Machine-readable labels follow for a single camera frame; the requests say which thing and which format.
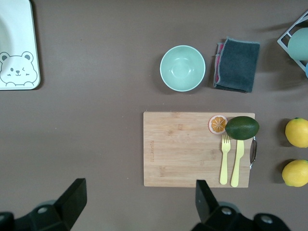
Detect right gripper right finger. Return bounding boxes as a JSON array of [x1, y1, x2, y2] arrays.
[[192, 179, 244, 231]]

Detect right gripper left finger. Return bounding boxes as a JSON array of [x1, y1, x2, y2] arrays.
[[14, 178, 88, 231]]

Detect yellow plastic fork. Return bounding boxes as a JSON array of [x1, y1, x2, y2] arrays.
[[219, 134, 232, 186]]

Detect wooden cutting board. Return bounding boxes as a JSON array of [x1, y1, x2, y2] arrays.
[[143, 111, 256, 188]]

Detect orange slice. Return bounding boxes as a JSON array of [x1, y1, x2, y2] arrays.
[[208, 115, 229, 136]]

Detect dark green avocado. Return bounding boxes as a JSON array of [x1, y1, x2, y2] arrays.
[[225, 116, 260, 141]]

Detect yellow lemon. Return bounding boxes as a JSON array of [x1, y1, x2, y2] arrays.
[[282, 159, 308, 188], [285, 117, 308, 148]]

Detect pale green bowl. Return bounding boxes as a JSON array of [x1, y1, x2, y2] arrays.
[[160, 45, 206, 93]]

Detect dark grey folded cloth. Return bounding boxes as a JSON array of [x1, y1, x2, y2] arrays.
[[213, 36, 261, 93]]

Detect cream bear print tray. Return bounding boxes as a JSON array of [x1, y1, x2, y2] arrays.
[[0, 0, 41, 91]]

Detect pale green cup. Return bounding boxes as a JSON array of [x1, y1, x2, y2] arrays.
[[288, 27, 308, 62]]

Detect white wire rack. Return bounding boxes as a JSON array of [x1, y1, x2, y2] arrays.
[[277, 9, 308, 78]]

